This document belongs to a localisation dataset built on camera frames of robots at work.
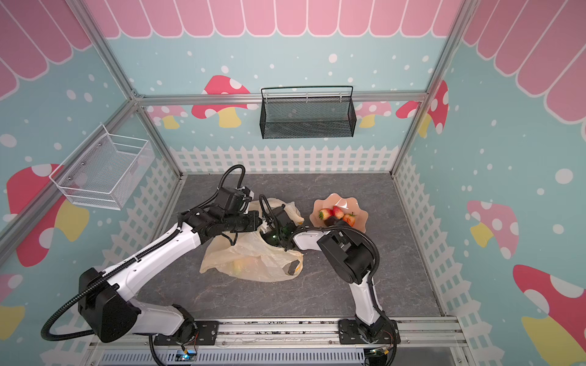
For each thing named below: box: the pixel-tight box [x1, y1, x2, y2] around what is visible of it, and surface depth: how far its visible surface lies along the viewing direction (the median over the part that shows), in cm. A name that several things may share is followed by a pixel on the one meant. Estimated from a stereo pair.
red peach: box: [331, 205, 345, 219], surface depth 102 cm
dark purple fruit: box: [323, 216, 337, 227], surface depth 101 cm
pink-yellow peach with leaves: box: [318, 208, 332, 221], surface depth 101 cm
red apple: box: [342, 211, 356, 228], surface depth 99 cm
